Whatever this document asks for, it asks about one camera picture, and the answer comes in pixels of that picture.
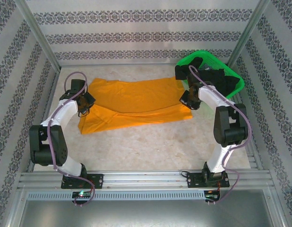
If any grey slotted cable duct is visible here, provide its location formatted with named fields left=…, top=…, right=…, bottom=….
left=26, top=190, right=206, bottom=201

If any left aluminium frame post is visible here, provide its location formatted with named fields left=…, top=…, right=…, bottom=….
left=14, top=0, right=62, bottom=74

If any left green-lit circuit board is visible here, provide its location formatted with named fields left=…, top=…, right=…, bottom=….
left=72, top=191, right=93, bottom=199

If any right small circuit board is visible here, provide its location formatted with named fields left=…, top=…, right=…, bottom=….
left=204, top=190, right=221, bottom=200

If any orange t-shirt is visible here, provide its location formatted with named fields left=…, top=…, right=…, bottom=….
left=77, top=77, right=194, bottom=135

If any right aluminium frame post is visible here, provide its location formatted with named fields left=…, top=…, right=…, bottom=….
left=227, top=0, right=271, bottom=70

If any black t-shirt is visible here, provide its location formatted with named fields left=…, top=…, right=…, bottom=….
left=174, top=56, right=240, bottom=98

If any aluminium frame post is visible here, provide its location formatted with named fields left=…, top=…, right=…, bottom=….
left=14, top=0, right=62, bottom=74
left=227, top=0, right=271, bottom=70

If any aluminium mounting rail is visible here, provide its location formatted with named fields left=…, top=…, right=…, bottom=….
left=17, top=168, right=272, bottom=190

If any left aluminium side rail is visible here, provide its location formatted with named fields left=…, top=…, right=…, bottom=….
left=27, top=70, right=61, bottom=173

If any green plastic basket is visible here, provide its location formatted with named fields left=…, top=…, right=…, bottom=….
left=176, top=49, right=245, bottom=101

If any metal sheet panel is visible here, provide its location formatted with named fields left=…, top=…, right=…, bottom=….
left=17, top=189, right=286, bottom=227

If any aluminium back frame bar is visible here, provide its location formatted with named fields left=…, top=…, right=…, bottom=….
left=59, top=61, right=180, bottom=68

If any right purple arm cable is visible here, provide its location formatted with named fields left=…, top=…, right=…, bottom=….
left=188, top=65, right=252, bottom=205

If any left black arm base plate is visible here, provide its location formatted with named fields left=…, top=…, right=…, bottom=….
left=60, top=173, right=104, bottom=190

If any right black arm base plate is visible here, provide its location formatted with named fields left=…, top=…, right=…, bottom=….
left=186, top=171, right=230, bottom=189

